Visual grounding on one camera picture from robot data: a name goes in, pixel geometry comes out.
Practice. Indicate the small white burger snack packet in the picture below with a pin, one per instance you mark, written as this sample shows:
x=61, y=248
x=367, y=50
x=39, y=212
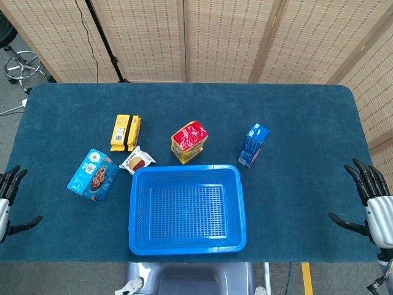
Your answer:
x=136, y=161

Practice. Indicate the grey blue robot torso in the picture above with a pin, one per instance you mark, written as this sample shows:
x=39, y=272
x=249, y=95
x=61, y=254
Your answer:
x=190, y=279

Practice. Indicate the yellow floor tape strip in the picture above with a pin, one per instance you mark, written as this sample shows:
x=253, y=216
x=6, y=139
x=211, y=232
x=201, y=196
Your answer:
x=307, y=279

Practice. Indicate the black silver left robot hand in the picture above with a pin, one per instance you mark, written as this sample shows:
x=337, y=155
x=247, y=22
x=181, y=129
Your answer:
x=4, y=212

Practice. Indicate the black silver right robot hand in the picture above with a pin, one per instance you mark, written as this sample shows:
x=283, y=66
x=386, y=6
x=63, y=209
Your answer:
x=380, y=215

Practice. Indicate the dark blue carpet table cover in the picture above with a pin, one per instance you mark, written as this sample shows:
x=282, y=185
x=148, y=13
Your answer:
x=276, y=123

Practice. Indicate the blue chocolate chip cookie box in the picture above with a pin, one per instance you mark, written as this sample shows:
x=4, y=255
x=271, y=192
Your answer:
x=93, y=176

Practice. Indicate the blue pink biscuit box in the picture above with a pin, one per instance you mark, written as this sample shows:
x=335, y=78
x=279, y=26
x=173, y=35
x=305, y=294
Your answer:
x=251, y=147

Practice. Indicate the yellow snack pack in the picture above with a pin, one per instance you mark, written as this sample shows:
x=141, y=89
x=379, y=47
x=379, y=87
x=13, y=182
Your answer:
x=124, y=132

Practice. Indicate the black tripod stand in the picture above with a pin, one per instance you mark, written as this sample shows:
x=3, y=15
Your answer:
x=104, y=40

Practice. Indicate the blue plastic perforated basket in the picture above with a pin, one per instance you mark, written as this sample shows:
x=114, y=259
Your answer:
x=187, y=212

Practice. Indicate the red yellow Lipo bag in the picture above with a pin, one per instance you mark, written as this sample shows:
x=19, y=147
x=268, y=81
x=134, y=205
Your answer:
x=188, y=139

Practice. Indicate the black stool with chrome base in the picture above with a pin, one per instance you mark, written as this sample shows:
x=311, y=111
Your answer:
x=21, y=66

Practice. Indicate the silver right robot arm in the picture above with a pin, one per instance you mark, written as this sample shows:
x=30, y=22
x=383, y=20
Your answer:
x=387, y=261

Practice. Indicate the bamboo folding screen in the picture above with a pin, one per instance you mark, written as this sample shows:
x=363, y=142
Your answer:
x=221, y=40

